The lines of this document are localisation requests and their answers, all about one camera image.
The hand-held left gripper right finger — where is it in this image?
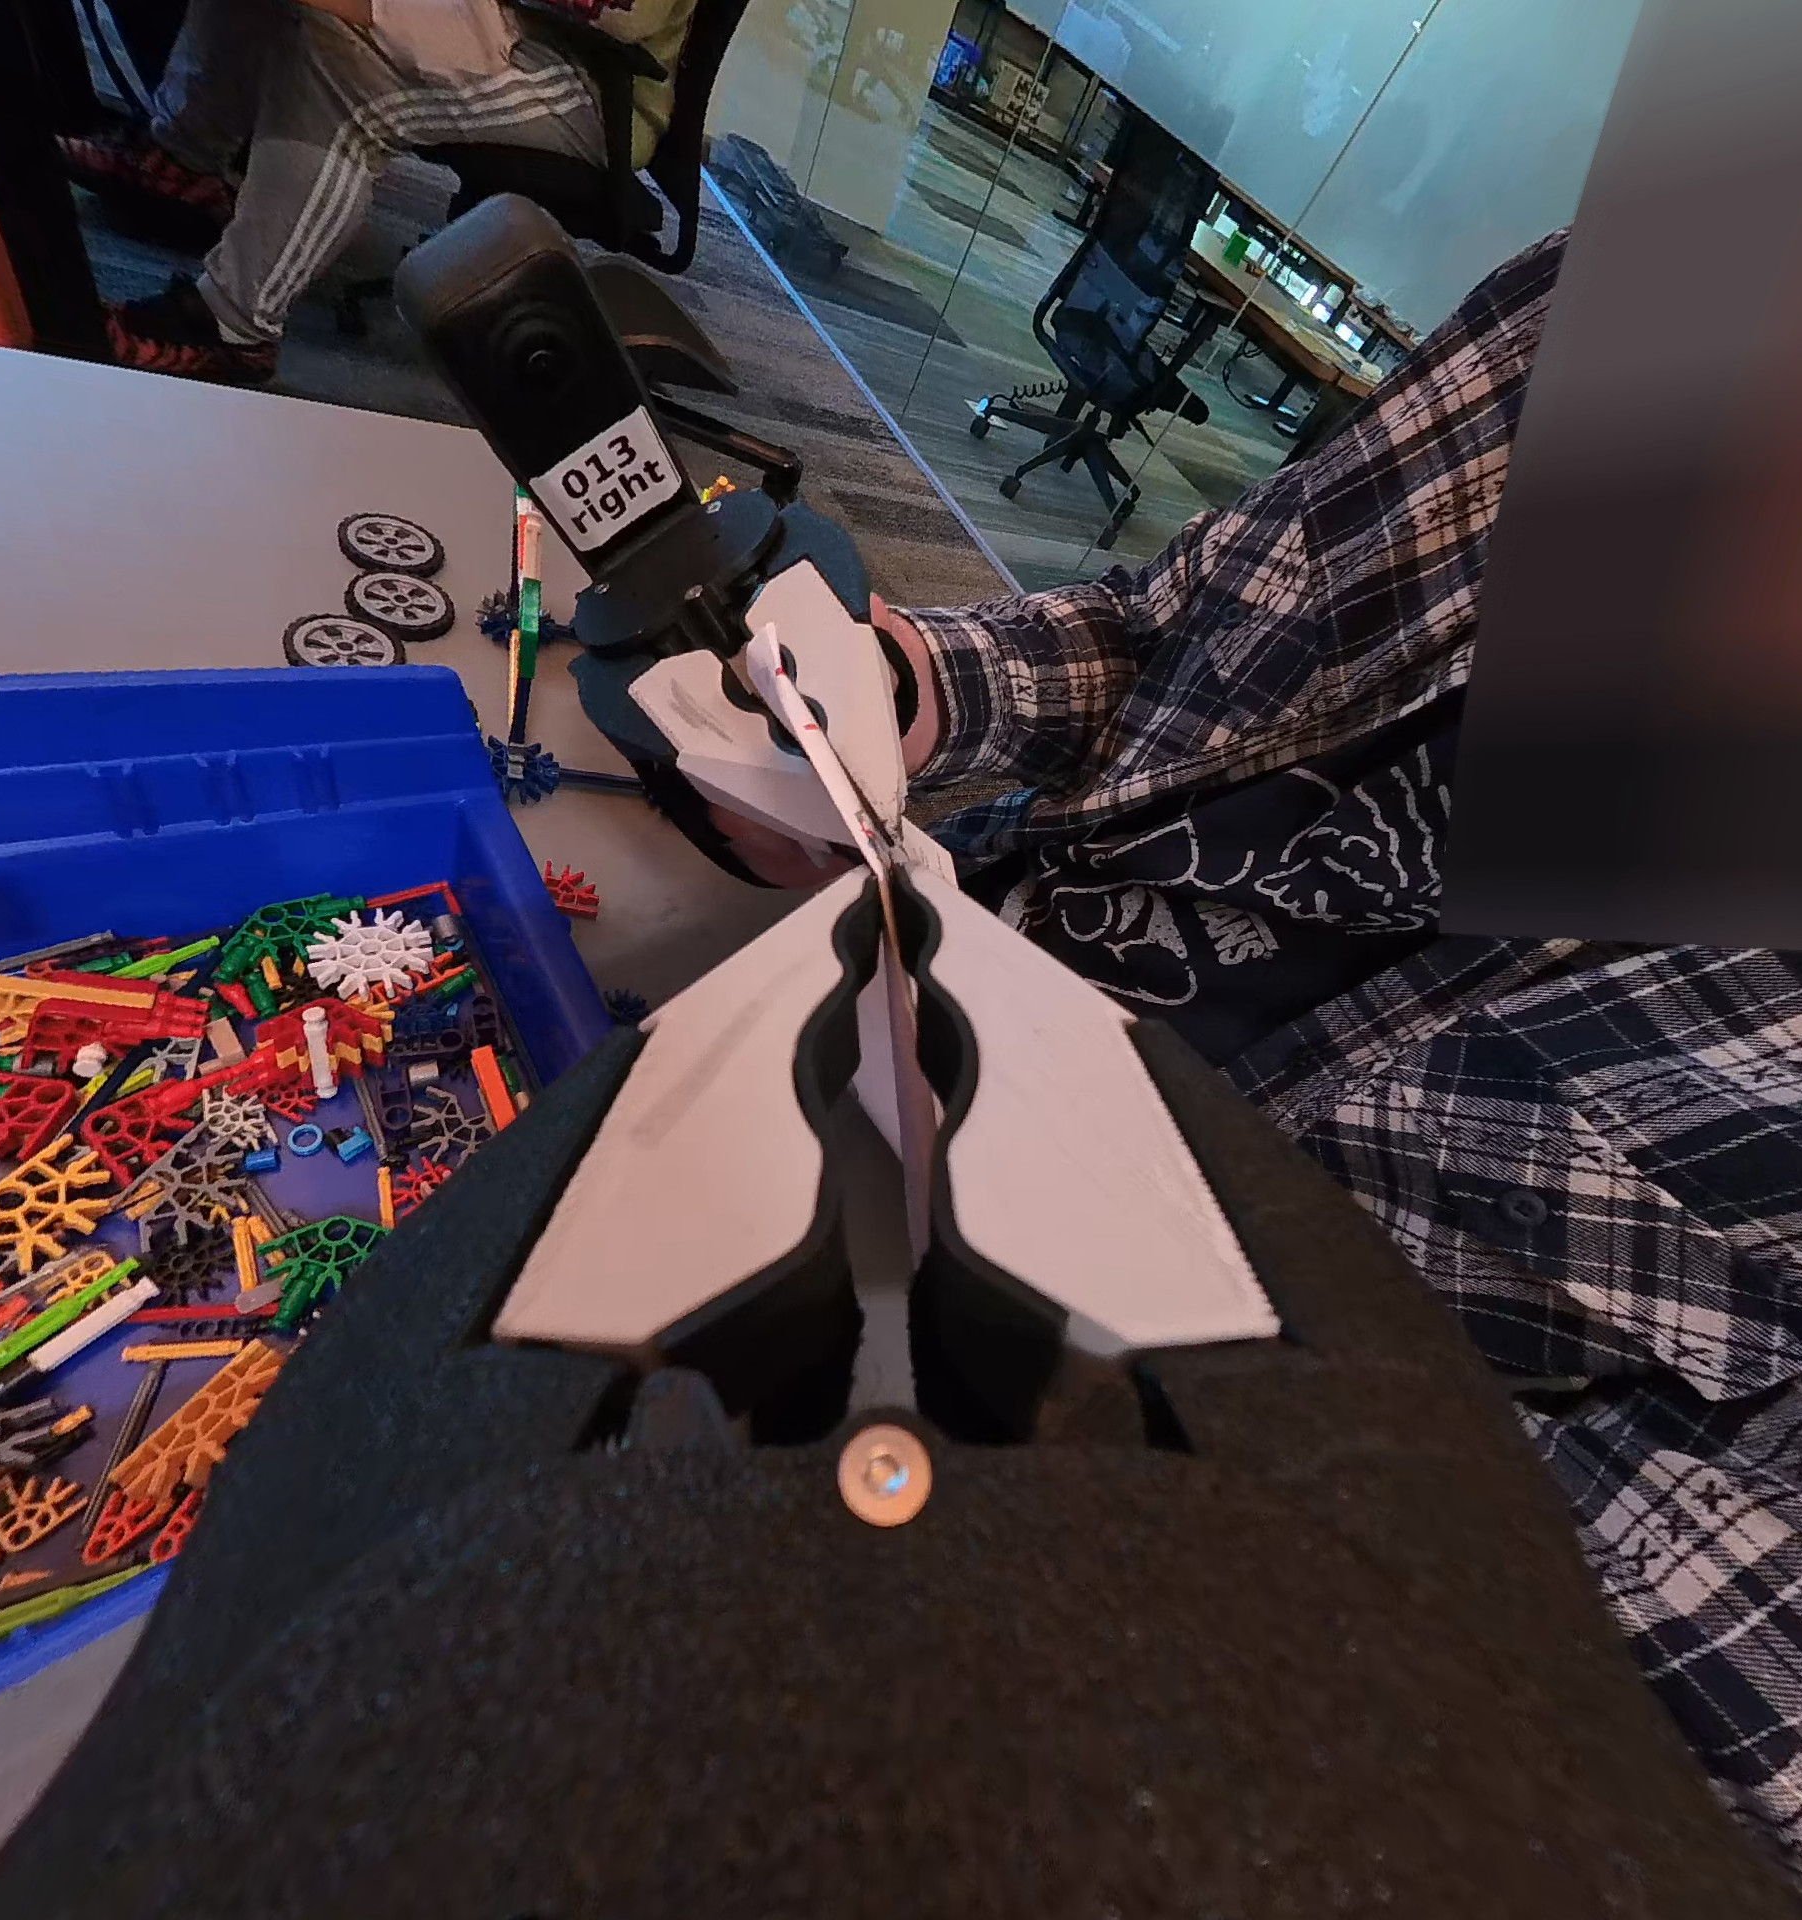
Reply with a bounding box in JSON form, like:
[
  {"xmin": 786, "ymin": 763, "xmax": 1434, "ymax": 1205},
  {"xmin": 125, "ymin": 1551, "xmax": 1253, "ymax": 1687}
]
[{"xmin": 895, "ymin": 867, "xmax": 1282, "ymax": 1434}]

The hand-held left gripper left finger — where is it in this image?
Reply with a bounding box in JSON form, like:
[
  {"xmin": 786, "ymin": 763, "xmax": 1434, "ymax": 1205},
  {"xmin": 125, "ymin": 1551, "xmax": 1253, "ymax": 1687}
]
[{"xmin": 491, "ymin": 872, "xmax": 895, "ymax": 1447}]

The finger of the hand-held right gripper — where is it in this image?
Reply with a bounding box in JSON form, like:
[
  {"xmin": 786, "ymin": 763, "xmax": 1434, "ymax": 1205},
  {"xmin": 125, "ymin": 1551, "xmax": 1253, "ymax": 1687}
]
[
  {"xmin": 742, "ymin": 558, "xmax": 917, "ymax": 829},
  {"xmin": 627, "ymin": 657, "xmax": 965, "ymax": 890}
]

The printed instruction booklet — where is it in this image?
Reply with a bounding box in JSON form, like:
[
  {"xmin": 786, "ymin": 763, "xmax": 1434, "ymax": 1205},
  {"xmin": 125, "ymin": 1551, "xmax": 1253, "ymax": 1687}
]
[{"xmin": 742, "ymin": 623, "xmax": 940, "ymax": 1279}]

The person's right forearm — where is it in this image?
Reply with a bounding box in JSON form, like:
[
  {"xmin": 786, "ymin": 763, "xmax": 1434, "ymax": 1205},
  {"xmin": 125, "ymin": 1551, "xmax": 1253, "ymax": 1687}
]
[{"xmin": 901, "ymin": 228, "xmax": 1570, "ymax": 872}]

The person's right hand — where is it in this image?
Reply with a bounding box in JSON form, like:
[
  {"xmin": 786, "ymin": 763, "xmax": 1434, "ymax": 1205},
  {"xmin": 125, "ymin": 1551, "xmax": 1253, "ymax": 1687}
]
[{"xmin": 712, "ymin": 597, "xmax": 946, "ymax": 899}]

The toy rod construction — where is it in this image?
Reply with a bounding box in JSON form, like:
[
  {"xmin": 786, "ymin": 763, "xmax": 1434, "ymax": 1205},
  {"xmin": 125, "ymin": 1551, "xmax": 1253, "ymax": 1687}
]
[{"xmin": 476, "ymin": 476, "xmax": 648, "ymax": 809}]

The black toy wheel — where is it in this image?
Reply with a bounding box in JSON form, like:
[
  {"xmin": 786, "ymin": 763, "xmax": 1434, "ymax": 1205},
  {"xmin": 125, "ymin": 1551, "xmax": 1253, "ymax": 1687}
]
[
  {"xmin": 334, "ymin": 510, "xmax": 447, "ymax": 576},
  {"xmin": 280, "ymin": 613, "xmax": 409, "ymax": 673},
  {"xmin": 342, "ymin": 569, "xmax": 458, "ymax": 643}
]

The black swivel chair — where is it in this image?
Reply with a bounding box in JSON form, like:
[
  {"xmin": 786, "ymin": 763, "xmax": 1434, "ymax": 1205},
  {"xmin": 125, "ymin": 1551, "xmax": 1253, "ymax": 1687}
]
[{"xmin": 420, "ymin": 0, "xmax": 755, "ymax": 280}]

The black bag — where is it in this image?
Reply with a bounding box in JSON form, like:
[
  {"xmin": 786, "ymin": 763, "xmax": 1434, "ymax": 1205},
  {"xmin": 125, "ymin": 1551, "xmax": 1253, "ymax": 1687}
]
[{"xmin": 707, "ymin": 133, "xmax": 851, "ymax": 277}]

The black office chair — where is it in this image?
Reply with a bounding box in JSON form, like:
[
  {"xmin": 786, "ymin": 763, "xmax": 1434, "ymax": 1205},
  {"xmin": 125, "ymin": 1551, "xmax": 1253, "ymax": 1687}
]
[{"xmin": 969, "ymin": 113, "xmax": 1241, "ymax": 550}]

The pile of colourful construction pieces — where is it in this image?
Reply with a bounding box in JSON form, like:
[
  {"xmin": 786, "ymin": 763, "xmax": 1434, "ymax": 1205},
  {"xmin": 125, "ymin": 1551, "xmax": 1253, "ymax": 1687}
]
[{"xmin": 0, "ymin": 884, "xmax": 545, "ymax": 1669}]

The blue plastic bin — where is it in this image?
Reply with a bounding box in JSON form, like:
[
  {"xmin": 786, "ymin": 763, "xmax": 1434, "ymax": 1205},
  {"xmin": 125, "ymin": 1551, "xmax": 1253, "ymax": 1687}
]
[{"xmin": 0, "ymin": 665, "xmax": 611, "ymax": 1728}]

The wooden background desk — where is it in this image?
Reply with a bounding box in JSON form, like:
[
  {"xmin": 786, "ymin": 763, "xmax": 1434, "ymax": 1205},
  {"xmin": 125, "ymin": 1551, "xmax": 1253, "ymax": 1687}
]
[{"xmin": 1187, "ymin": 165, "xmax": 1420, "ymax": 453}]

